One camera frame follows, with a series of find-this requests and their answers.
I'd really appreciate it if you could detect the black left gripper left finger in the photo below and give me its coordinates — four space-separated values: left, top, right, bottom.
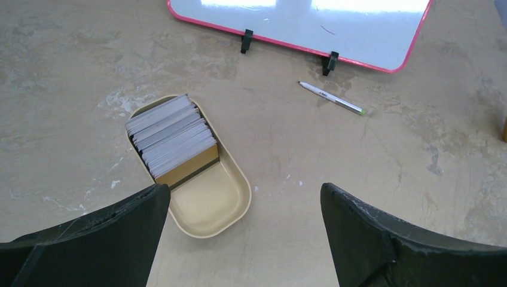
1 184 171 286

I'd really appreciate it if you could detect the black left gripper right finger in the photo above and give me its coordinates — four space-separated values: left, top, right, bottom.
320 183 506 286

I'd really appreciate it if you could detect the beige oval plastic tray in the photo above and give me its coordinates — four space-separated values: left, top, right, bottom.
130 95 252 239

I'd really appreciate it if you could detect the white marker pen green cap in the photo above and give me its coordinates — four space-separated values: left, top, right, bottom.
298 81 365 115

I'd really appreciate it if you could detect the black right whiteboard stand clip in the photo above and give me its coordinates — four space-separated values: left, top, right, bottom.
322 51 339 77

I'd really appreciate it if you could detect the black whiteboard stand clip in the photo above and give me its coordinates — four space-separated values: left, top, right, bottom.
240 29 254 54
322 51 339 77

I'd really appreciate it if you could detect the pink framed whiteboard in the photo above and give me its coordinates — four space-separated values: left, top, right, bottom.
167 1 432 73

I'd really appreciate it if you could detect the black left whiteboard stand clip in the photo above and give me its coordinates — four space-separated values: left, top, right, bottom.
240 29 254 54

